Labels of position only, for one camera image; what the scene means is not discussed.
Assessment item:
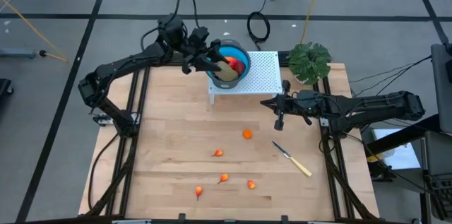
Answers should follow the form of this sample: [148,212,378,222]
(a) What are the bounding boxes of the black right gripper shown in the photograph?
[260,79,321,132]

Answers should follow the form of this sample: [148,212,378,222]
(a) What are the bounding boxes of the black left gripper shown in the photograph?
[182,25,231,76]

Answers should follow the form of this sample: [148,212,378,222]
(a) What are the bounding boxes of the tan toy kiwi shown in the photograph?
[213,60,239,82]

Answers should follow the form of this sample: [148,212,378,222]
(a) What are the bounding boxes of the dark red toy apple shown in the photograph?
[234,60,247,76]

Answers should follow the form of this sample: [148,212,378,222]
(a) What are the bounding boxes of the blue collapsible bowl grey rim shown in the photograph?
[205,39,252,90]

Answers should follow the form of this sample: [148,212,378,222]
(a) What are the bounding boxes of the white perforated metal riser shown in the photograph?
[208,50,283,107]

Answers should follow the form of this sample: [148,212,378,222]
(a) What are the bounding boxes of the knife with cream handle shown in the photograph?
[271,141,314,178]

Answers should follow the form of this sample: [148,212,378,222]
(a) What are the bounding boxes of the potted green leafy plant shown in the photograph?
[285,42,333,86]

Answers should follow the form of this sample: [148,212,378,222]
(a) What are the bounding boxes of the black desk beam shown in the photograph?
[363,113,442,154]

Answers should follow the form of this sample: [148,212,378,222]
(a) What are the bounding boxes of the black keyboard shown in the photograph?
[423,172,452,222]

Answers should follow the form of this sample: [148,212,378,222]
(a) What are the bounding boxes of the grey stand foot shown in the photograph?
[0,47,38,59]

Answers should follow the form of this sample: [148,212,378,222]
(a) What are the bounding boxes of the black equipment base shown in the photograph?
[0,78,15,97]

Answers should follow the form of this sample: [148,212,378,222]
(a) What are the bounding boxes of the black aluminium rig frame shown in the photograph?
[84,50,381,224]

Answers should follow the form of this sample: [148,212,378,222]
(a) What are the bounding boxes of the black coiled power cable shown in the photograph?
[246,0,275,51]

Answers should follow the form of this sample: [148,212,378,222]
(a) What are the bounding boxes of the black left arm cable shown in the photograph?
[140,0,201,52]

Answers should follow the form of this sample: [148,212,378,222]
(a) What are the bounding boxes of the yellow hanging cable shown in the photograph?
[299,0,329,45]

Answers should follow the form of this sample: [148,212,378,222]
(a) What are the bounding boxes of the black base power cable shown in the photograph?
[86,131,121,211]

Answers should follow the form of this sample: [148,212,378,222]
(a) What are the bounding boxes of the yellow floor cable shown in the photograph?
[0,0,70,63]

